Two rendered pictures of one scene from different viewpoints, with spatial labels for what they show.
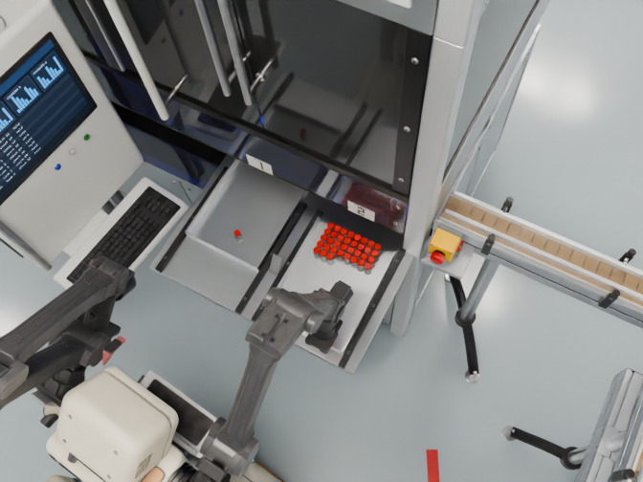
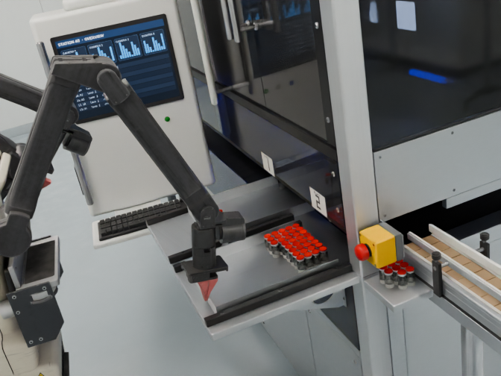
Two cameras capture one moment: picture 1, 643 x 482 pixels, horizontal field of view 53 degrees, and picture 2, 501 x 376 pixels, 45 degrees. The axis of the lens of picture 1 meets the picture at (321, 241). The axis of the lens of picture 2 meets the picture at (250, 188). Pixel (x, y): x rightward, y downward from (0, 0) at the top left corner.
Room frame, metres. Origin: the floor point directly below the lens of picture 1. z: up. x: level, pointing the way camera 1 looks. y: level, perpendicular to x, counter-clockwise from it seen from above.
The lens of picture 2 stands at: (-0.43, -0.84, 1.75)
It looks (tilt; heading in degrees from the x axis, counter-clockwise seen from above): 25 degrees down; 36
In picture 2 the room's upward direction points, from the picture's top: 11 degrees counter-clockwise
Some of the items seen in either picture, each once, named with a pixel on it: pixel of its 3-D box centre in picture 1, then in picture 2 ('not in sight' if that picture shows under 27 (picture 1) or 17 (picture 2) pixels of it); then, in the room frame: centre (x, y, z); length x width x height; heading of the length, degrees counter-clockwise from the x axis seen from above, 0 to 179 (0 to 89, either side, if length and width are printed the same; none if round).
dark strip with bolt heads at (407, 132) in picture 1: (404, 154); (321, 71); (0.76, -0.21, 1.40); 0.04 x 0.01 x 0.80; 54
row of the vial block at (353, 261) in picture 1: (343, 257); (288, 251); (0.74, -0.06, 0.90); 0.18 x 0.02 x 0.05; 55
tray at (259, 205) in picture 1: (250, 207); (248, 207); (0.95, 0.20, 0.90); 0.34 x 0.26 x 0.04; 144
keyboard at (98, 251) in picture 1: (123, 241); (152, 215); (0.93, 0.63, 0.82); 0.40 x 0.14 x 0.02; 138
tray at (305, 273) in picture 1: (330, 283); (259, 265); (0.66, -0.01, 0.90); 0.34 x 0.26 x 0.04; 145
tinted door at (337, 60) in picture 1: (330, 92); (283, 15); (0.88, -0.06, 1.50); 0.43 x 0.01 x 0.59; 54
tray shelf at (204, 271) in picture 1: (287, 251); (250, 242); (0.79, 0.11, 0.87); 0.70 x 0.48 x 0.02; 54
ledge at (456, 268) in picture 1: (450, 251); (402, 286); (0.72, -0.38, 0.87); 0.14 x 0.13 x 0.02; 144
